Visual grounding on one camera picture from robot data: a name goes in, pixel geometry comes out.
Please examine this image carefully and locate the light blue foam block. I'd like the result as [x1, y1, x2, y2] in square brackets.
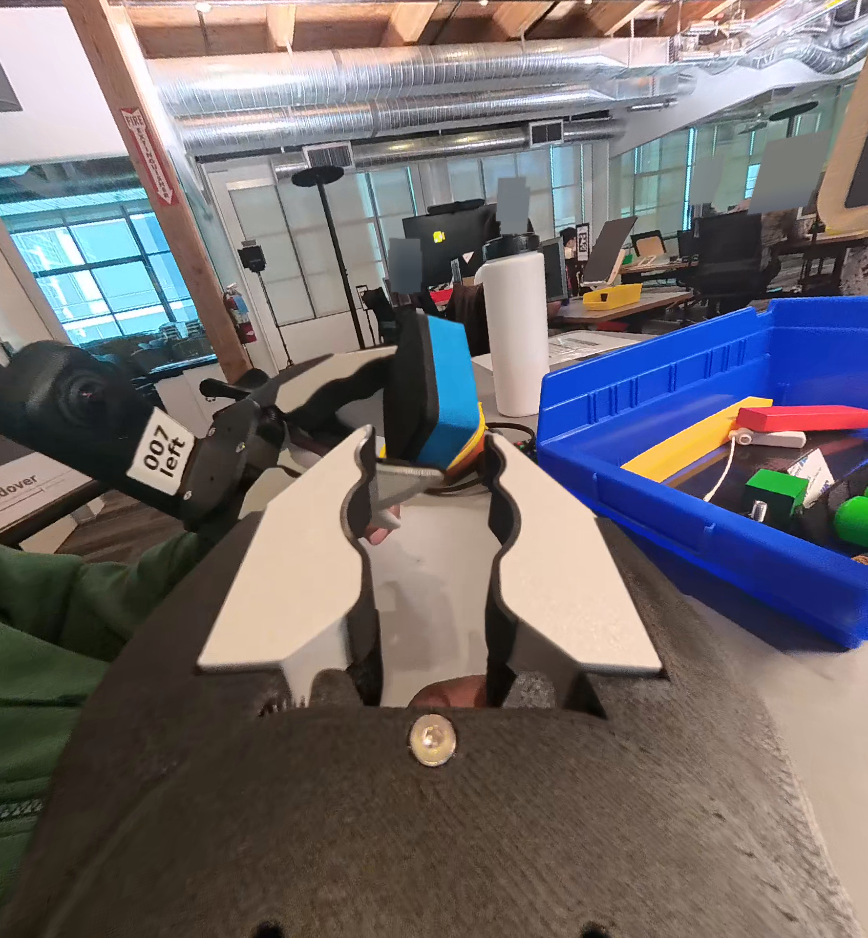
[382, 311, 483, 470]

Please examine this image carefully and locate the green cube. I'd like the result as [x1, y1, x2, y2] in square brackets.
[743, 469, 810, 523]

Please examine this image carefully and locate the white paper roll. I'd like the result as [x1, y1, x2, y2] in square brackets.
[475, 234, 552, 419]

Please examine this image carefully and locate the yellow bin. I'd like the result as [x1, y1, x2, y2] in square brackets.
[582, 283, 644, 311]

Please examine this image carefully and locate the long yellow block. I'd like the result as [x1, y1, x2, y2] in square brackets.
[620, 396, 774, 485]

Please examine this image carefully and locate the wide silver ceiling duct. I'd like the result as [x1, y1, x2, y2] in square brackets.
[148, 37, 699, 139]

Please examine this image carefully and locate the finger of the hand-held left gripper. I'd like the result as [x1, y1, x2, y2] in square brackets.
[269, 347, 400, 442]
[364, 462, 447, 532]

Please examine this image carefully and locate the white card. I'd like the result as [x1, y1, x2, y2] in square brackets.
[785, 448, 838, 508]

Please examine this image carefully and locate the red block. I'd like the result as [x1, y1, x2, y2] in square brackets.
[736, 405, 868, 434]

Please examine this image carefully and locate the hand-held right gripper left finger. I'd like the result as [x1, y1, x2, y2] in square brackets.
[198, 425, 387, 708]

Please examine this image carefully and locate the dark brown jacket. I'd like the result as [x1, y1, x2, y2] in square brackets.
[447, 282, 490, 357]

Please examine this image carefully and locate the tilted grey board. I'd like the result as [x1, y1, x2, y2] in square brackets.
[584, 216, 639, 287]

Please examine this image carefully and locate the black office chair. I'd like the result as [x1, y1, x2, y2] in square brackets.
[694, 213, 781, 318]

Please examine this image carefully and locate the red fire extinguisher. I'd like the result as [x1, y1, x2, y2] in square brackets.
[221, 284, 259, 345]

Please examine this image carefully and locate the black circuit board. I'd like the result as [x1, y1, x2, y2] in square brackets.
[668, 440, 868, 558]

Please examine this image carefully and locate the white recycling cabinet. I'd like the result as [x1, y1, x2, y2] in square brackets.
[149, 359, 230, 435]

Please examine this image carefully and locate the orange tape roll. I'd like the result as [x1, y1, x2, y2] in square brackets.
[445, 438, 490, 477]

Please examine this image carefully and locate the large blue plastic bin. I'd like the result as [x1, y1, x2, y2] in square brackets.
[536, 297, 868, 650]

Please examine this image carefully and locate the red white arrow sign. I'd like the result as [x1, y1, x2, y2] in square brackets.
[119, 106, 180, 208]

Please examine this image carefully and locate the black cable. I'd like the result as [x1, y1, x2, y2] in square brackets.
[434, 421, 539, 496]

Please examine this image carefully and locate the white adapter cable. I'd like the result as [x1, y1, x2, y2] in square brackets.
[703, 427, 808, 504]

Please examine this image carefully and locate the thick wooden post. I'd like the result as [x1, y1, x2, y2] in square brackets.
[64, 0, 252, 382]

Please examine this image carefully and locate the black pole round disc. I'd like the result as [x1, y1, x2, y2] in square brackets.
[769, 103, 820, 137]
[291, 165, 369, 351]

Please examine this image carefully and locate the framed marker sign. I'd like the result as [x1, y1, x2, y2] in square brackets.
[0, 330, 106, 548]

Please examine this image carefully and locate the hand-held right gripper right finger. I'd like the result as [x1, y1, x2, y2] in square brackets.
[484, 434, 663, 708]

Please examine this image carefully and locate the black strap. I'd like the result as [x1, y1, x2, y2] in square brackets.
[800, 454, 868, 543]

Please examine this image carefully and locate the black television screen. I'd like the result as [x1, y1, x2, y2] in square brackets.
[403, 205, 501, 288]

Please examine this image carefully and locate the green jacket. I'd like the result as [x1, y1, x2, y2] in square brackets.
[0, 608, 112, 938]

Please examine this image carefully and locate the narrow silver ceiling duct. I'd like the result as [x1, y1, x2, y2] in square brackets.
[273, 117, 625, 174]

